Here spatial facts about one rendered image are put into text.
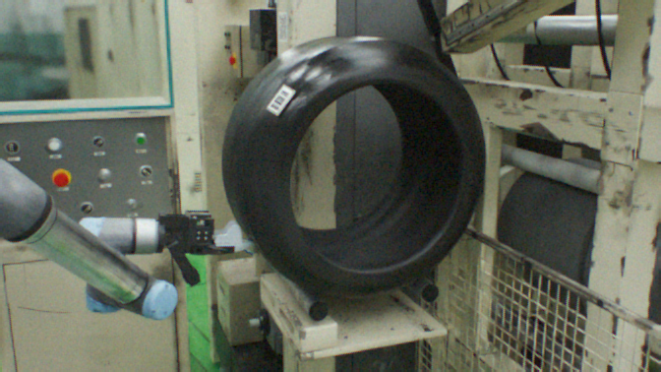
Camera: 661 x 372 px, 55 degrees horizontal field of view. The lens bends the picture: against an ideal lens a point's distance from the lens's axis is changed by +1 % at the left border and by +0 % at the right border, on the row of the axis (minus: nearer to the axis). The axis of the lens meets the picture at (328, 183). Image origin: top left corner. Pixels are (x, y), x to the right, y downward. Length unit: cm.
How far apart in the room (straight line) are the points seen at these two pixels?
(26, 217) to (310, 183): 86
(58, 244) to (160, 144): 95
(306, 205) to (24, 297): 89
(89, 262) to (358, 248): 78
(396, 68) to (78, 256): 72
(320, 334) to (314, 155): 51
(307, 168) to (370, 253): 28
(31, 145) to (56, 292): 44
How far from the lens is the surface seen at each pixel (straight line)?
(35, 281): 209
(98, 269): 120
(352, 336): 154
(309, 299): 145
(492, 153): 191
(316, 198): 175
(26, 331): 215
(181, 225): 139
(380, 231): 173
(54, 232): 113
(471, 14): 164
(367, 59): 133
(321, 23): 169
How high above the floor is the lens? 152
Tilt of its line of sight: 14 degrees down
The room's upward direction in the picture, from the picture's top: straight up
